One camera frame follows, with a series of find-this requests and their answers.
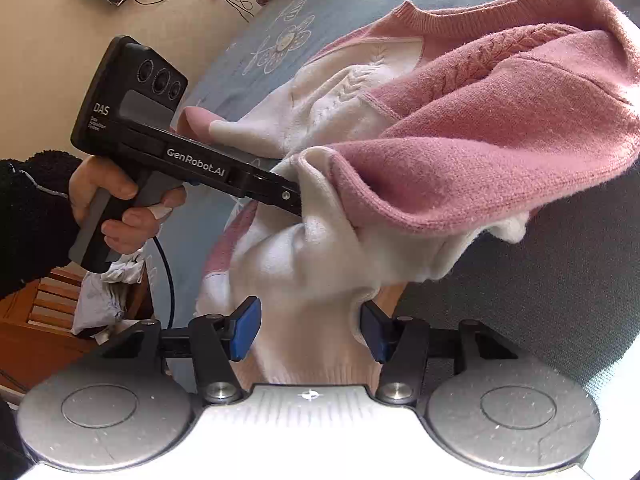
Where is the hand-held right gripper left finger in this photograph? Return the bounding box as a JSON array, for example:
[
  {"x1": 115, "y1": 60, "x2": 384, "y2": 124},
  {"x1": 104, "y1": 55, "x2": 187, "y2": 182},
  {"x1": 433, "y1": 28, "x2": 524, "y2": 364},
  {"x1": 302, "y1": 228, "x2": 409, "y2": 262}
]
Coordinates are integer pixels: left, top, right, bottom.
[{"x1": 101, "y1": 296, "x2": 263, "y2": 407}]

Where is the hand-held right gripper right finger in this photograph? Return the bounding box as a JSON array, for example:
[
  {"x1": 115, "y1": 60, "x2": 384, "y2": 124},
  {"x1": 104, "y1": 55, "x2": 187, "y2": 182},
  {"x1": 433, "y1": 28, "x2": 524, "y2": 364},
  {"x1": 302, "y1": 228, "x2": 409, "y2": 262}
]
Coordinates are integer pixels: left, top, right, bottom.
[{"x1": 359, "y1": 300, "x2": 522, "y2": 407}]

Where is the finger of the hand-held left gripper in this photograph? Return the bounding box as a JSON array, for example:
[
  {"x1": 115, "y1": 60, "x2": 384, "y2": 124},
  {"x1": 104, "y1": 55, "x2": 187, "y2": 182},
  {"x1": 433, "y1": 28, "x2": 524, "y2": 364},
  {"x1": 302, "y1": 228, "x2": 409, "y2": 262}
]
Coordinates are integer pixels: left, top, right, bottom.
[{"x1": 235, "y1": 165, "x2": 304, "y2": 218}]

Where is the pink and white sweater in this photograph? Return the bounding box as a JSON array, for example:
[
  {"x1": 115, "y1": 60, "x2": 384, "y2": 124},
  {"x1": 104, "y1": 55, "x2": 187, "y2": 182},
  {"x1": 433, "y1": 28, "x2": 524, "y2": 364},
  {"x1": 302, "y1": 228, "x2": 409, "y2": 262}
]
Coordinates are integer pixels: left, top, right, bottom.
[{"x1": 177, "y1": 0, "x2": 640, "y2": 387}]

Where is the person's left forearm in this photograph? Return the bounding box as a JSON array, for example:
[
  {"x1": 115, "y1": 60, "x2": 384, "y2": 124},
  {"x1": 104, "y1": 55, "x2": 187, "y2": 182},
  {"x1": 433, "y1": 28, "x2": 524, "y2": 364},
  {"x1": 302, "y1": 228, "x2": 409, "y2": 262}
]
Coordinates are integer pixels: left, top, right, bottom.
[{"x1": 0, "y1": 149, "x2": 84, "y2": 302}]

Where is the person's left hand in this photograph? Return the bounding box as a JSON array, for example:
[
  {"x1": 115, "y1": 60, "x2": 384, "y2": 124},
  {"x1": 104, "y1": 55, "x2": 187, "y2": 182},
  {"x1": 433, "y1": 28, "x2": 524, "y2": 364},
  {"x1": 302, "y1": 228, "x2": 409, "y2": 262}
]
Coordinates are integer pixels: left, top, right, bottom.
[{"x1": 68, "y1": 155, "x2": 188, "y2": 257}]

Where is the grey crumpled cloth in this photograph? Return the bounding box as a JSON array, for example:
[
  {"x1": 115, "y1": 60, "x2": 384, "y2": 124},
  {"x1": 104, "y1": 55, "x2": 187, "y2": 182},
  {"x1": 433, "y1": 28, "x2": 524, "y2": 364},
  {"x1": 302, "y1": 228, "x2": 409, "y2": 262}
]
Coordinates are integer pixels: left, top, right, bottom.
[{"x1": 71, "y1": 254, "x2": 152, "y2": 339}]

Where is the wooden slatted furniture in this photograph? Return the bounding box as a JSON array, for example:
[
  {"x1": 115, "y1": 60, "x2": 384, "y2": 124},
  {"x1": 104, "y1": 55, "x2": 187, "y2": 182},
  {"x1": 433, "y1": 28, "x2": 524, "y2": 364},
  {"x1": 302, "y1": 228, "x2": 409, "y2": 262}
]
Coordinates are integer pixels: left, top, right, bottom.
[{"x1": 0, "y1": 264, "x2": 154, "y2": 397}]

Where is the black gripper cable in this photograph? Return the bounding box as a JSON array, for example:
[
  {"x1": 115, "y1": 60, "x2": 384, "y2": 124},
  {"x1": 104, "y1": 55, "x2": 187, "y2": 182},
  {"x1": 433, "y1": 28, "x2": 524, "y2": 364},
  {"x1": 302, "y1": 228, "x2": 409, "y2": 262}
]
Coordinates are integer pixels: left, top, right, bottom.
[{"x1": 151, "y1": 234, "x2": 177, "y2": 332}]

